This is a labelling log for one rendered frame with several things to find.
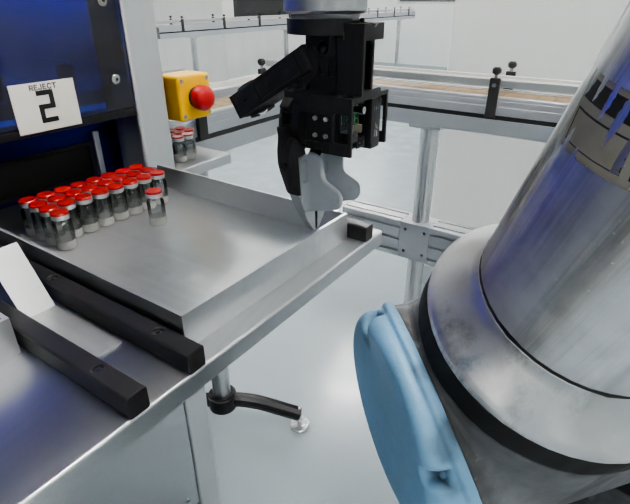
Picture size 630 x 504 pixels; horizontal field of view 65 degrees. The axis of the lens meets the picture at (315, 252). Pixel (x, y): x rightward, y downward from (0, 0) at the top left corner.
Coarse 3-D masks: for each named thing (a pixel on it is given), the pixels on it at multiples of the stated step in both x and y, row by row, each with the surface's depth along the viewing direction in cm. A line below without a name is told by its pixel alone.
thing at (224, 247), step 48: (192, 192) 73; (240, 192) 68; (0, 240) 56; (96, 240) 60; (144, 240) 60; (192, 240) 60; (240, 240) 60; (288, 240) 60; (336, 240) 59; (96, 288) 47; (144, 288) 50; (192, 288) 50; (240, 288) 46; (192, 336) 42
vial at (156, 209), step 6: (150, 198) 62; (156, 198) 62; (162, 198) 63; (150, 204) 62; (156, 204) 62; (162, 204) 63; (150, 210) 62; (156, 210) 62; (162, 210) 63; (150, 216) 63; (156, 216) 63; (162, 216) 63; (150, 222) 63; (156, 222) 63; (162, 222) 63
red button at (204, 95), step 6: (198, 90) 80; (204, 90) 80; (210, 90) 81; (192, 96) 80; (198, 96) 80; (204, 96) 80; (210, 96) 81; (192, 102) 81; (198, 102) 80; (204, 102) 81; (210, 102) 82; (198, 108) 81; (204, 108) 81; (210, 108) 82
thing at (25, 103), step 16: (64, 80) 64; (16, 96) 60; (32, 96) 61; (48, 96) 63; (64, 96) 65; (16, 112) 60; (32, 112) 62; (48, 112) 64; (64, 112) 65; (32, 128) 62; (48, 128) 64
